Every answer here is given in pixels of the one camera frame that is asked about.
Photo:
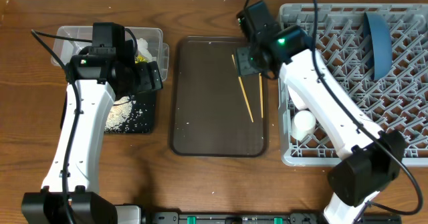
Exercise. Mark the clear plastic bin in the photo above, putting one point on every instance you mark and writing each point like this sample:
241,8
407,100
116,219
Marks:
154,36

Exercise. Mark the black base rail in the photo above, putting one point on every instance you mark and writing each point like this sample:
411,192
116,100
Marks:
175,216

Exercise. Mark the white paper cup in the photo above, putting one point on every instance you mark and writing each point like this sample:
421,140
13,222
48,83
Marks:
303,124

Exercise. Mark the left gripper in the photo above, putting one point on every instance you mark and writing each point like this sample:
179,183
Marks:
147,83

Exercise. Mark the yellow snack wrapper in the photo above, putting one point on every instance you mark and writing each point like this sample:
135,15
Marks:
139,59

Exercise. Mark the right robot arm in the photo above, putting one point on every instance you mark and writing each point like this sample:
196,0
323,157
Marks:
369,157

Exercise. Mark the dark blue plate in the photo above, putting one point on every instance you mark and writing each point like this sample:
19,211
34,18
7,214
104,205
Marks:
375,26

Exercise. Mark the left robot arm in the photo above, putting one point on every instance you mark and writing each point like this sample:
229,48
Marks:
113,74

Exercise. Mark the rice food scraps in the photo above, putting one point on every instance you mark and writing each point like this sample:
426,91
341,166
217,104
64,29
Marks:
124,116

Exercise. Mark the pink white bowl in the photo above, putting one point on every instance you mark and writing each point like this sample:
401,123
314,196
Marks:
296,99

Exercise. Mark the black plastic tray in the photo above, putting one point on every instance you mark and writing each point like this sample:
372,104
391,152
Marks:
147,101

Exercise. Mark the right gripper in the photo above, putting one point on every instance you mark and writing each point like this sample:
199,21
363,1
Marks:
243,67

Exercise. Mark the grey dishwasher rack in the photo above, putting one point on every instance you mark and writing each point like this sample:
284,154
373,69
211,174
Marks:
398,101

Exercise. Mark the white napkin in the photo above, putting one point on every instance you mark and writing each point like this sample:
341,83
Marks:
142,49

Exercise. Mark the wooden chopstick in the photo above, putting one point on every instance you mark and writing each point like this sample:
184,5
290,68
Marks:
261,94
243,91

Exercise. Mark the brown serving tray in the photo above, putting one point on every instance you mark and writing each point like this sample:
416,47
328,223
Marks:
209,116

